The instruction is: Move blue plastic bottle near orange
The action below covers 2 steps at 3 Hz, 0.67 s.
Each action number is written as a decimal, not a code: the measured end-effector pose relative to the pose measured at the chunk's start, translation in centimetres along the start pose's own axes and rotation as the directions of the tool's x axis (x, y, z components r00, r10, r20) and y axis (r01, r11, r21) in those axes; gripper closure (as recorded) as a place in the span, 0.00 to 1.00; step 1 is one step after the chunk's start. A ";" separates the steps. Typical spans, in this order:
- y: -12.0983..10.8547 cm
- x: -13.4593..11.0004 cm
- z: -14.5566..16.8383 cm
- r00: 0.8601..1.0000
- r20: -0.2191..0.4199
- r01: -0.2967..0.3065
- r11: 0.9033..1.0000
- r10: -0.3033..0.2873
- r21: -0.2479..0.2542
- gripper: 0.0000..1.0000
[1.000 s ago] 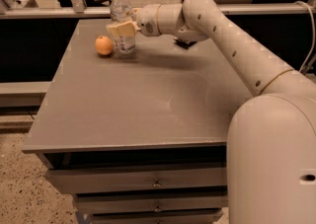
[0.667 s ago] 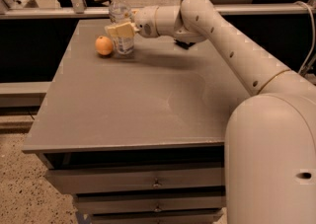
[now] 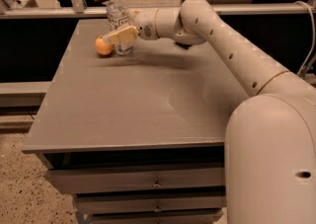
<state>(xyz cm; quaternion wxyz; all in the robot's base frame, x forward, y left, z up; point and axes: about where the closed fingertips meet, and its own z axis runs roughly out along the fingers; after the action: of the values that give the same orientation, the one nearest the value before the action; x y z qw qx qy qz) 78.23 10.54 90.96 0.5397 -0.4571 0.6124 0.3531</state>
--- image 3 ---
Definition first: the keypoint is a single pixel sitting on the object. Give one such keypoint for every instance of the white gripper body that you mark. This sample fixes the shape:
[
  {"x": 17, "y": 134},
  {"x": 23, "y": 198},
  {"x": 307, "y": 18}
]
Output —
[{"x": 145, "y": 23}]

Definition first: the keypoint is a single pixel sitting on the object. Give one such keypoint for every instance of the clear plastic water bottle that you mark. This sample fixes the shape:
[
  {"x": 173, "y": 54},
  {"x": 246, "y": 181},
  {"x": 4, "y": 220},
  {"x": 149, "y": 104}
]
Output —
[{"x": 118, "y": 16}]

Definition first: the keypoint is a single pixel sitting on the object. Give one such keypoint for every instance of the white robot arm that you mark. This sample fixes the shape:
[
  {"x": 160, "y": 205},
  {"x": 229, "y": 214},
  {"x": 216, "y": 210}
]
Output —
[{"x": 270, "y": 139}]

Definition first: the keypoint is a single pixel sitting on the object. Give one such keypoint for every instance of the orange fruit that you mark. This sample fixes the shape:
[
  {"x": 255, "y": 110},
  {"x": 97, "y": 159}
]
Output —
[{"x": 103, "y": 48}]

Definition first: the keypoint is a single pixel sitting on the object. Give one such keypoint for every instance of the black snack packet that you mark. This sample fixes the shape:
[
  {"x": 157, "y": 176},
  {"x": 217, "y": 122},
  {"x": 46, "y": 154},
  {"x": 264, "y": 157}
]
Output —
[{"x": 182, "y": 45}]

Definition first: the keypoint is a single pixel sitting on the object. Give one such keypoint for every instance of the grey drawer cabinet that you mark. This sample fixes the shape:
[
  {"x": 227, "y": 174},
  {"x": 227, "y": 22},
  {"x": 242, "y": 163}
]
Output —
[{"x": 160, "y": 105}]

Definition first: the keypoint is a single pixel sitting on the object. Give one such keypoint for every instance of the top grey drawer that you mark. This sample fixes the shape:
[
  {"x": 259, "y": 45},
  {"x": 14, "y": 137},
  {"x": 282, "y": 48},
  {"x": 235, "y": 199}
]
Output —
[{"x": 133, "y": 178}]

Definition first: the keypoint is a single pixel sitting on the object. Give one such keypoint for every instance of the grey drawer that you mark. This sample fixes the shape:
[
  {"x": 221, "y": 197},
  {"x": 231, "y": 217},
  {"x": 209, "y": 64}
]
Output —
[
  {"x": 148, "y": 203},
  {"x": 201, "y": 216},
  {"x": 133, "y": 178}
]

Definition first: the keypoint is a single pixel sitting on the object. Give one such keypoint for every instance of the middle grey drawer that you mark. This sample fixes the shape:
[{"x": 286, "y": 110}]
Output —
[{"x": 148, "y": 203}]

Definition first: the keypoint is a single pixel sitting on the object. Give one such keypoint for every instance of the bottom grey drawer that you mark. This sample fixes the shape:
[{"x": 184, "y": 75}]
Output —
[{"x": 201, "y": 216}]

